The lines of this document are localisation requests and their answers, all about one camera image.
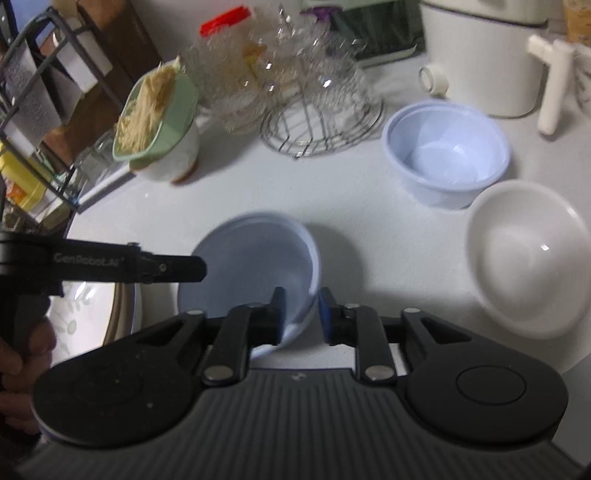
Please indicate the yellow detergent jug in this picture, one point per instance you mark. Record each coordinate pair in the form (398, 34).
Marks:
(18, 184)

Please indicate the black metal knife rack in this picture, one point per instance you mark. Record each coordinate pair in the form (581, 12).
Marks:
(25, 41)

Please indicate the dark wooden cutting board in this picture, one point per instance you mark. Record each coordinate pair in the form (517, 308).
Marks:
(115, 50)

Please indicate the pale enoki mushrooms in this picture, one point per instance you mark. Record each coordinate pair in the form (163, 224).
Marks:
(143, 106)

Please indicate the plain white bowl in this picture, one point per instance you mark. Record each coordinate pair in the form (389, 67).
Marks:
(521, 267)

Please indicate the white electric cooking pot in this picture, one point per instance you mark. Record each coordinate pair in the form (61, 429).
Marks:
(485, 60)

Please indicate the white bowl with brown base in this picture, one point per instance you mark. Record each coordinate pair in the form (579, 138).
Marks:
(171, 159)

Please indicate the yellow food packet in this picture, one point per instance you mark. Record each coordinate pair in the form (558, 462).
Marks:
(578, 18)

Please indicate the hammered steel cleaver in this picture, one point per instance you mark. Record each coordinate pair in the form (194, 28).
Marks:
(27, 97)

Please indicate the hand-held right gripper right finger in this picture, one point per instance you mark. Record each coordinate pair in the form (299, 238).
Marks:
(325, 318)

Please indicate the person's left hand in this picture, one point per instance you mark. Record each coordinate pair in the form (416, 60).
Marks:
(25, 378)

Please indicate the stack of clear glasses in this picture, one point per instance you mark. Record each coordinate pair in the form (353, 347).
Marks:
(318, 55)

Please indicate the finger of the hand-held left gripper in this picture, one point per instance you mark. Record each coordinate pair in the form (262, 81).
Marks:
(180, 268)

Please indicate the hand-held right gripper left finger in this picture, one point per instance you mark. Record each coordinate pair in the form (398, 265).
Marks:
(277, 318)

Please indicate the white pink-flower plate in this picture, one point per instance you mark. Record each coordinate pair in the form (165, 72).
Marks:
(135, 314)

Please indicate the clear jar with red lid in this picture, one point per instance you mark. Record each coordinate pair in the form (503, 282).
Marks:
(226, 23)

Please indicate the green strainer basket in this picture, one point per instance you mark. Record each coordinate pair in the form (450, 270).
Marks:
(178, 106)

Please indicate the white leaf-pattern plate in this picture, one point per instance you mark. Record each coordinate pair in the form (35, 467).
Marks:
(78, 314)

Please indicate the light blue plastic bowl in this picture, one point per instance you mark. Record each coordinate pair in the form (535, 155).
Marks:
(258, 263)
(443, 138)

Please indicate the small clear drinking glass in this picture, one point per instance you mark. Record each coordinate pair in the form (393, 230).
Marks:
(97, 152)

